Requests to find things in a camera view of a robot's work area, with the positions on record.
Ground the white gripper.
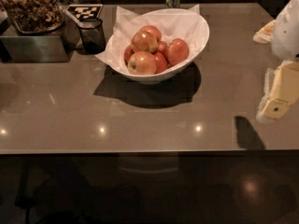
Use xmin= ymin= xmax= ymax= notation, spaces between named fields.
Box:
xmin=253 ymin=0 xmax=299 ymax=123

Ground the small red apple front-centre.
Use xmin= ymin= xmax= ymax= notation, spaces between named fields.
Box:
xmin=154 ymin=52 xmax=168 ymax=74

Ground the small centre red apple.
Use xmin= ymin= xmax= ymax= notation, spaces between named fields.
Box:
xmin=157 ymin=41 xmax=168 ymax=54

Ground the white ceramic bowl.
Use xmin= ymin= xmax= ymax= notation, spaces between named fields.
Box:
xmin=105 ymin=7 xmax=210 ymax=85

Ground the front yellow-red apple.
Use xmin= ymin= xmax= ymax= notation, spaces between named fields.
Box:
xmin=127 ymin=51 xmax=157 ymax=76

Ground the left hidden red apple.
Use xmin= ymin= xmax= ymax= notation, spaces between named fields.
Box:
xmin=123 ymin=46 xmax=134 ymax=63

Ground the black mesh cup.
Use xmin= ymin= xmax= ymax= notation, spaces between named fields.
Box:
xmin=78 ymin=19 xmax=106 ymax=54

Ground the black white marker tag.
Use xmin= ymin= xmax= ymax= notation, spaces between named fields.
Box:
xmin=67 ymin=4 xmax=103 ymax=21

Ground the dark metal box stand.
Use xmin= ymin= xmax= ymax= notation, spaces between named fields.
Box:
xmin=0 ymin=21 xmax=80 ymax=63

